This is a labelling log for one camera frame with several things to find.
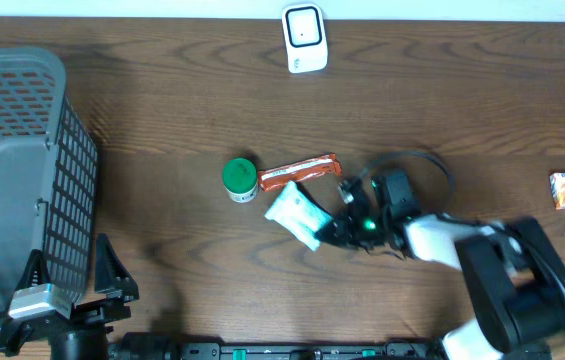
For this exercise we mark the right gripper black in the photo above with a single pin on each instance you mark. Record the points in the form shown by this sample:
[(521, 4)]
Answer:
[(343, 226)]

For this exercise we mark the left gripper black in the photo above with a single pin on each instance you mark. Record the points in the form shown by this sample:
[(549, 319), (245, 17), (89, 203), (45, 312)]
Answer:
[(98, 318)]

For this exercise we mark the teal wet wipes pack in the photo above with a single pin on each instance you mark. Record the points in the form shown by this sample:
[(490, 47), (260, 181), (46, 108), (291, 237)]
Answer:
[(299, 215)]

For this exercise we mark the red Top chocolate bar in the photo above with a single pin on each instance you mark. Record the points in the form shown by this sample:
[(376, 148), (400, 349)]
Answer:
[(279, 177)]

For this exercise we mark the green lid white jar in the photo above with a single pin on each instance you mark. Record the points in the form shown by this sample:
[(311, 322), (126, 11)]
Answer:
[(240, 180)]

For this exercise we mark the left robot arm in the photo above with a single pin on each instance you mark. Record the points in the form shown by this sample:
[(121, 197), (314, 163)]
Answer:
[(40, 310)]

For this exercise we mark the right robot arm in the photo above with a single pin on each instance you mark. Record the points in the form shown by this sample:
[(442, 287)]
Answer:
[(514, 277)]

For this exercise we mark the white barcode scanner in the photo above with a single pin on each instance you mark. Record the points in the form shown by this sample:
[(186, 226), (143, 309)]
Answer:
[(305, 38)]

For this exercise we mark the grey plastic shopping basket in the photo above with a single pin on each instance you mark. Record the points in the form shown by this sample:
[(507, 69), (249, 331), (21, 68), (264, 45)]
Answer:
[(48, 175)]

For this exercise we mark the black mounting rail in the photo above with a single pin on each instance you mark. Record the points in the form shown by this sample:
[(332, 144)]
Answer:
[(312, 352)]

